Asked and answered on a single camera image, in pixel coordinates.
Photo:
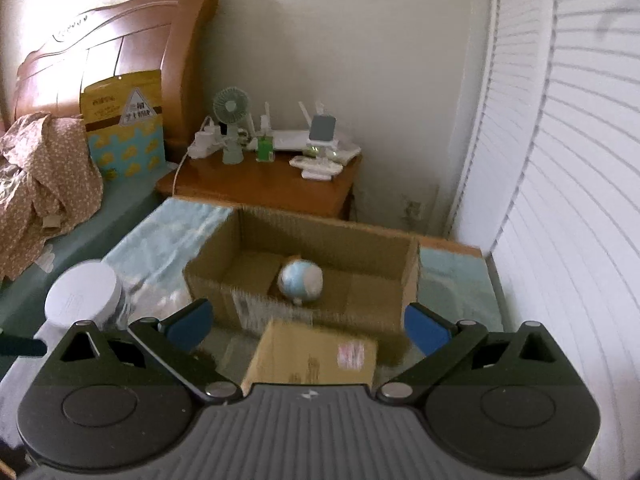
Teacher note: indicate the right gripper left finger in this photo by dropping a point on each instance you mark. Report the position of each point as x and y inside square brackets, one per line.
[188, 327]

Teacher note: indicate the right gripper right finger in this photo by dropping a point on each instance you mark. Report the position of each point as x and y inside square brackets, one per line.
[427, 330]

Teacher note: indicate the blue white plush ball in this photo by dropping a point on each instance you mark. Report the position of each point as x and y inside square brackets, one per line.
[300, 280]

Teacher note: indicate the brown cardboard box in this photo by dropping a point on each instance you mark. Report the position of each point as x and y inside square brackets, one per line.
[261, 264]

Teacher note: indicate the white lidded plastic jar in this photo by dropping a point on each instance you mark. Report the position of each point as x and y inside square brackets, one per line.
[89, 291]

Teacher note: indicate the gold tissue pack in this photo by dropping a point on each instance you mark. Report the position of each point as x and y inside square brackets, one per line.
[291, 353]

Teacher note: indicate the brown dotted cloth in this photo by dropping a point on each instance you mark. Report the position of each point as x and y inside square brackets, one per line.
[49, 185]

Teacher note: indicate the wooden nightstand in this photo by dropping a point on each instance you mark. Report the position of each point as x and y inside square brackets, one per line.
[274, 185]

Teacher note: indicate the white louvered shutter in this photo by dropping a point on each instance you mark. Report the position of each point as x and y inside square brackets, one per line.
[550, 192]

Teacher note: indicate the white power strip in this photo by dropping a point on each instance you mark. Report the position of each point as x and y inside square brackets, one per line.
[207, 140]

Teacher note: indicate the white remote control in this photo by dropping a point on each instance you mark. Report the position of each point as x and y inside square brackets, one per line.
[316, 169]

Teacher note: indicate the white wifi router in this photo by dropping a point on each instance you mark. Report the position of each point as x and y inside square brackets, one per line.
[342, 149]

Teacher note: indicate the yellow snack bag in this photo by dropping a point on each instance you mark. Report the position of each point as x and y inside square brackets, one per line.
[123, 117]

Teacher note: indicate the green desk fan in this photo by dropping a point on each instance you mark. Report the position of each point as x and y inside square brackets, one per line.
[231, 105]

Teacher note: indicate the wooden bed headboard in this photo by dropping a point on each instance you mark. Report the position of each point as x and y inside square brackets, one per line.
[128, 37]

